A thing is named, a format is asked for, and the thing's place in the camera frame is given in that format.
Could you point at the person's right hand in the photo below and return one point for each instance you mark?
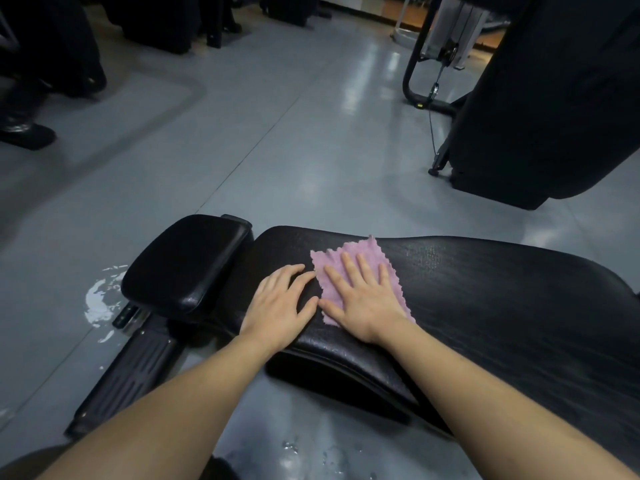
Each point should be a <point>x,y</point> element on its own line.
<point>367,309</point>

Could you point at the person's left hand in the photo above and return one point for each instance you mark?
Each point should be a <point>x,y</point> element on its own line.
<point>272,319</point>

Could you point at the pink cleaning cloth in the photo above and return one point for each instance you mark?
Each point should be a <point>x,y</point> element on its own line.
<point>360,247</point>

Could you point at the black padded gym bench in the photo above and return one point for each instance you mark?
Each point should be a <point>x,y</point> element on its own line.
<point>500,304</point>

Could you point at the person's right forearm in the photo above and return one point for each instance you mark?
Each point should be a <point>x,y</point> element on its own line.
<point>490,409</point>

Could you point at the person's left forearm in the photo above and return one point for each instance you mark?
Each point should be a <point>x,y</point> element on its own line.
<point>160,419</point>

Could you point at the person's black trousers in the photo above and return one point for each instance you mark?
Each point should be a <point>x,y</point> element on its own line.
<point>25,464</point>

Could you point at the grey weight stack machine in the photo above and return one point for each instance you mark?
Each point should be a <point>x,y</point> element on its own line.
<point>455,29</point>

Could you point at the black gym equipment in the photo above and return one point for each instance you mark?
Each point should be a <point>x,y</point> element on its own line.
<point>160,19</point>

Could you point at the black machine with steel foot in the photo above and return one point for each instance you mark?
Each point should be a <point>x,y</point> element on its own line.
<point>50,44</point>

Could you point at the black curved machine frame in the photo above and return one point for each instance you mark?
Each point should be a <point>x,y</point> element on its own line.
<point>409,79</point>

